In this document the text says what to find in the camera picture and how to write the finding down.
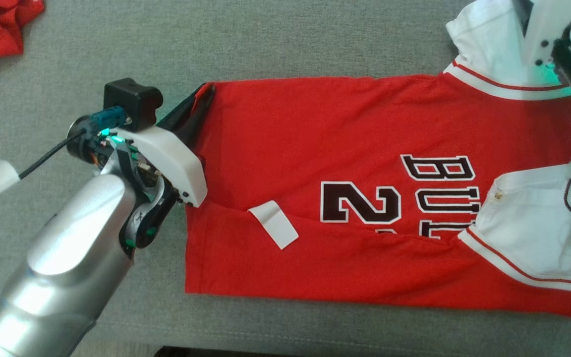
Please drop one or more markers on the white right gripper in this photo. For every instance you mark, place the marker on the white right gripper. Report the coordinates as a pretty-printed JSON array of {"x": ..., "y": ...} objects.
[{"x": 543, "y": 25}]

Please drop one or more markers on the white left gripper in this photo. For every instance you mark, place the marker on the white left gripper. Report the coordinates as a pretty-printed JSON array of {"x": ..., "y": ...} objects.
[{"x": 176, "y": 168}]

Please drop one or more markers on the red basketball jersey white trim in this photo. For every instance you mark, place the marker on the red basketball jersey white trim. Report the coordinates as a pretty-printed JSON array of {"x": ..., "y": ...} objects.
[{"x": 315, "y": 139}]

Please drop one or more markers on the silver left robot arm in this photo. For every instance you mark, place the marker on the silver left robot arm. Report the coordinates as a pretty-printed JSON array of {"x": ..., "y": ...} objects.
[{"x": 67, "y": 258}]

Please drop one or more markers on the large grey sofa seat cushion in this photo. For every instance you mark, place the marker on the large grey sofa seat cushion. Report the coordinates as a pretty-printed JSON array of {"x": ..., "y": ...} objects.
[{"x": 92, "y": 39}]

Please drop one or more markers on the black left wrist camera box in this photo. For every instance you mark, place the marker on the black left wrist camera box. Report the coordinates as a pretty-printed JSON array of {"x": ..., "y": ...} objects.
[{"x": 132, "y": 101}]

